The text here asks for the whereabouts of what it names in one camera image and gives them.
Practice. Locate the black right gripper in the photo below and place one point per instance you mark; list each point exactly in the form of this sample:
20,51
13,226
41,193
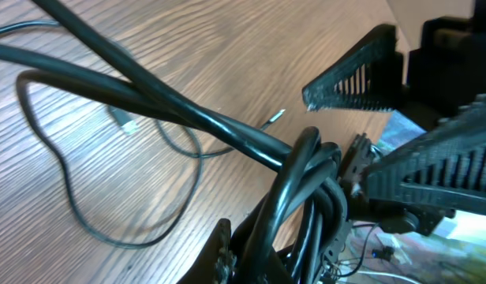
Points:
442,87

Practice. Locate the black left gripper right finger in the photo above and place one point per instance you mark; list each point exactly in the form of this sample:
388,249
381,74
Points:
307,260

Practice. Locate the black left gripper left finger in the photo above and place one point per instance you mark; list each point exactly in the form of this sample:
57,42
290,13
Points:
215,263

